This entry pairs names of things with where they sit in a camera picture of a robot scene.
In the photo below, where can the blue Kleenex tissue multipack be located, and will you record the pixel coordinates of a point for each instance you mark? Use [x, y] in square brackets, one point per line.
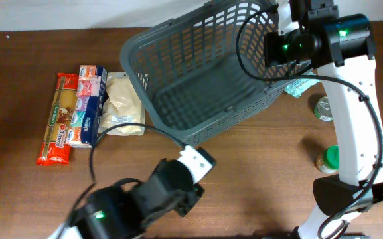
[85, 121]

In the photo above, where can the mint green wipes packet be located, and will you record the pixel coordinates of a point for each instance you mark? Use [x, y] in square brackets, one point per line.
[299, 86]

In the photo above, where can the silver tin can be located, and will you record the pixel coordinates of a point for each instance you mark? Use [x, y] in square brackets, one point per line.
[322, 109]

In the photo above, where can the grey plastic basket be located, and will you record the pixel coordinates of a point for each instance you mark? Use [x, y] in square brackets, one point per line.
[204, 72]

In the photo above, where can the green lid jar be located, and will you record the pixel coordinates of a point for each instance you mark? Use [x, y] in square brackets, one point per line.
[328, 161]

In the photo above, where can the red spaghetti pasta packet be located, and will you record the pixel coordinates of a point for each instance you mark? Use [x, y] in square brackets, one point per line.
[55, 149]

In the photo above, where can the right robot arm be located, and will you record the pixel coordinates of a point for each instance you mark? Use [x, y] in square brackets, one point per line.
[341, 49]

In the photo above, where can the beige grain pouch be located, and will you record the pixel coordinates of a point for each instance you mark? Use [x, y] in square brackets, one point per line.
[122, 104]

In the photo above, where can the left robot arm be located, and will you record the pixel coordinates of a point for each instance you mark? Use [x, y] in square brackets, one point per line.
[128, 207]

